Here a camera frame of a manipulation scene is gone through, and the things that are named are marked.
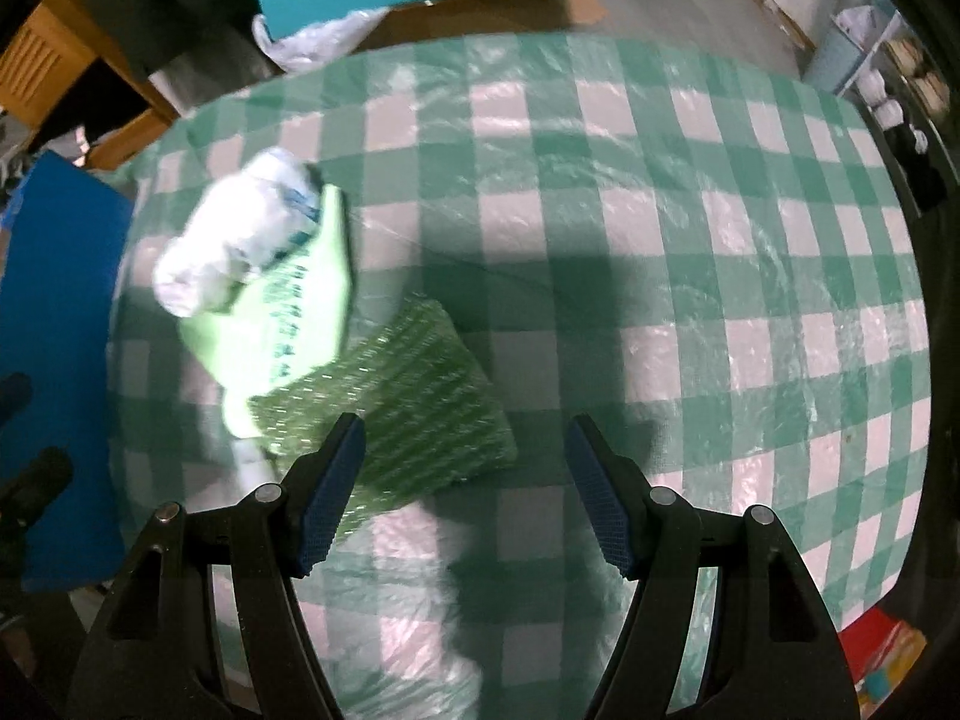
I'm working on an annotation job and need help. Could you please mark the black hanging jacket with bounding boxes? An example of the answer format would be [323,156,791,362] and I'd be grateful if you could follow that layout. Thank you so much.
[94,0,226,74]

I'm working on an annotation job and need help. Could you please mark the bubble wrap pouch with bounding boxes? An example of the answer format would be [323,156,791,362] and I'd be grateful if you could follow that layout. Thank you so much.
[247,296,520,541]

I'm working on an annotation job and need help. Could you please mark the shoe rack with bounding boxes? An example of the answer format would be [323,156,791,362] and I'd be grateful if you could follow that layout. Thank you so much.
[802,0,960,215]

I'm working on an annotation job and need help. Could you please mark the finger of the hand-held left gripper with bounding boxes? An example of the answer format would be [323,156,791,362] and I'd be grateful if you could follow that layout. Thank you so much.
[0,448,74,535]
[0,373,35,430]

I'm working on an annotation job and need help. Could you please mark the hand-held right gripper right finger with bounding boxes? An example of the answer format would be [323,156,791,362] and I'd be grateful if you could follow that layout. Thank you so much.
[566,414,860,720]

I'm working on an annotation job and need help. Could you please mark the blue cardboard box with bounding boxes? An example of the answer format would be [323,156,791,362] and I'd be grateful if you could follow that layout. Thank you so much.
[0,150,134,593]

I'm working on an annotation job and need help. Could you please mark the white tissue pack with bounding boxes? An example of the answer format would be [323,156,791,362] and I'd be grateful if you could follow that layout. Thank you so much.
[152,148,325,320]

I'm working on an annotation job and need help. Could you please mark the beige shoes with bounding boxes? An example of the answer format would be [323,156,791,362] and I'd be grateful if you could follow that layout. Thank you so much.
[889,37,950,102]

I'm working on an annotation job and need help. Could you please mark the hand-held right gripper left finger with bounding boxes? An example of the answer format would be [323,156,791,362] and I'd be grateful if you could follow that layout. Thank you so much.
[71,412,368,720]

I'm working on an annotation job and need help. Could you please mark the white plastic bag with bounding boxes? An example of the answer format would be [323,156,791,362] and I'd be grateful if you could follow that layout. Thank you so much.
[251,6,391,76]

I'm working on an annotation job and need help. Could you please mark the brown cardboard box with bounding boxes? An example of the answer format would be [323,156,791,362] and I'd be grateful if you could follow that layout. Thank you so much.
[360,0,610,55]

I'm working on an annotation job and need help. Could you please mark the green checkered tablecloth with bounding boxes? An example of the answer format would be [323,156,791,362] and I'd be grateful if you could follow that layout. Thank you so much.
[105,34,931,720]

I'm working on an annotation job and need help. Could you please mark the red and yellow packet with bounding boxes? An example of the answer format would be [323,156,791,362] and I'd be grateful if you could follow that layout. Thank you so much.
[836,607,929,720]

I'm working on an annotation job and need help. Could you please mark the light green wipes pack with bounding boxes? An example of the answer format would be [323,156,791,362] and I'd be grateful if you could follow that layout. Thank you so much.
[178,184,355,440]

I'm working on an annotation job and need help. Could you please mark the white shoes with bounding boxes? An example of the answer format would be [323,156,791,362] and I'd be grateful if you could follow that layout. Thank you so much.
[859,71,931,151]

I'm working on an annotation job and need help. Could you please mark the wooden louvered wardrobe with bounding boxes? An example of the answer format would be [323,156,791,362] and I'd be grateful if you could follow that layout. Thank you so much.
[0,0,181,166]

